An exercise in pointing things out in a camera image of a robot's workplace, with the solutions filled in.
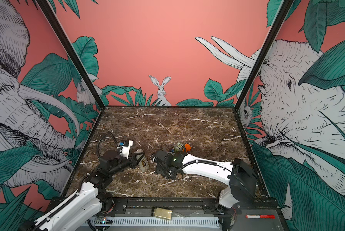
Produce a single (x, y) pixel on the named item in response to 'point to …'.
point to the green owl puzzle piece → (179, 147)
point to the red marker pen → (272, 216)
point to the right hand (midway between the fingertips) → (157, 173)
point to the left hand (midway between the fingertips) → (143, 152)
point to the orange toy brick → (188, 147)
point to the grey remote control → (143, 164)
